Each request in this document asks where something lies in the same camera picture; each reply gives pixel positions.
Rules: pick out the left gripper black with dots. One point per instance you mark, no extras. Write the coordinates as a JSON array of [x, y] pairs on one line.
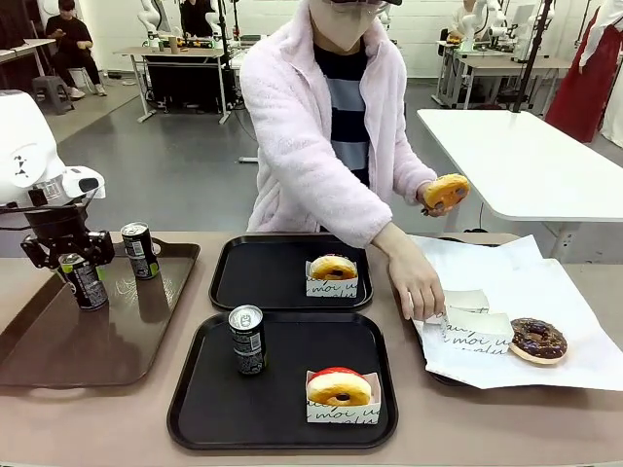
[[58, 226]]

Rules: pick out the black drink can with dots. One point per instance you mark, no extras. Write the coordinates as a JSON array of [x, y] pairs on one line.
[[141, 258], [247, 345], [87, 292]]

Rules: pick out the plain glazed donut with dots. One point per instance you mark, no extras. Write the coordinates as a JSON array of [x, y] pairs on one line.
[[333, 267]]

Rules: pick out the red glazed donut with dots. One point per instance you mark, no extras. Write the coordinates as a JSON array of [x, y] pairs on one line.
[[323, 386]]

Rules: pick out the orange glazed donut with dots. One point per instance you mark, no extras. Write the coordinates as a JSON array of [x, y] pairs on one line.
[[445, 187]]

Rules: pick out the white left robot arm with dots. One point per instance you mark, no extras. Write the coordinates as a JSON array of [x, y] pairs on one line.
[[24, 141]]

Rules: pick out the person's right forearm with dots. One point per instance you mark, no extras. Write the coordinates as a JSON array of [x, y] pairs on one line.
[[389, 240]]

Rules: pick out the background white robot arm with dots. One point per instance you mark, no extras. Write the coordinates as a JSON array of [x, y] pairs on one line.
[[487, 17], [151, 19]]

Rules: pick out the person's left forearm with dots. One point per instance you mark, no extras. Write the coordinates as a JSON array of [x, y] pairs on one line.
[[406, 170]]

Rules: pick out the person's right hand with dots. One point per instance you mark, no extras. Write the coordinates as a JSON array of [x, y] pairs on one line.
[[418, 287]]

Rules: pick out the person's left hand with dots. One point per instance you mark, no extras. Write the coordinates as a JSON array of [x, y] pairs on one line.
[[422, 199]]

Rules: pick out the brown plastic serving tray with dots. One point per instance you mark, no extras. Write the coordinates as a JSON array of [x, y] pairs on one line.
[[73, 340]]

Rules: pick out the grey plastic stool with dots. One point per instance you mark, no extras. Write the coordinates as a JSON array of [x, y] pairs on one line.
[[51, 85]]

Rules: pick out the black plastic serving tray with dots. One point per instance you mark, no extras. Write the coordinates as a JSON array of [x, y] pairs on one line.
[[263, 277], [219, 404]]

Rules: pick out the background desk black panel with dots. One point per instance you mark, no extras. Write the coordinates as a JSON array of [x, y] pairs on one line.
[[180, 82]]

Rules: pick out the seated person in black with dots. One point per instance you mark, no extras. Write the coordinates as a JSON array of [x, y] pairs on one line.
[[73, 39]]

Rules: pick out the cardboard tube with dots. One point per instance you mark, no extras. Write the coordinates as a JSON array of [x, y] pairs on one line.
[[173, 44]]

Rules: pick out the person in pink fleece jacket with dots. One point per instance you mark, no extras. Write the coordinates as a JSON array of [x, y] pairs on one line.
[[292, 146]]

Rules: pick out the standing person in black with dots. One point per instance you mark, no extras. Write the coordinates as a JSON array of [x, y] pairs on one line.
[[194, 19]]

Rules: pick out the white face mask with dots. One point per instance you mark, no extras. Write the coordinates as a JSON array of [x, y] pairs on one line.
[[340, 29]]

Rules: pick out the white side table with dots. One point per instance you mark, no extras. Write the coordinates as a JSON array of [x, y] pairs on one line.
[[525, 160]]

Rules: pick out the background grey work table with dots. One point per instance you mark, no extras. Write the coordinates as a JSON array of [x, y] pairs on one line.
[[496, 63]]

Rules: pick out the chocolate sprinkle donut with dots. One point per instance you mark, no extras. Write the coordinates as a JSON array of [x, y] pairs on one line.
[[550, 348]]

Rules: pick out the white paper sheet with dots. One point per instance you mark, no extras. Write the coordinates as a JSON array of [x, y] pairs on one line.
[[560, 292]]

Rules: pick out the black vertical pole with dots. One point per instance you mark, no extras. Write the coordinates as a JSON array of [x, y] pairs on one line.
[[533, 58]]

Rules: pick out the figure in red dress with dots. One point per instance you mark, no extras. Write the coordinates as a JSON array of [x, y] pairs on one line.
[[579, 82]]

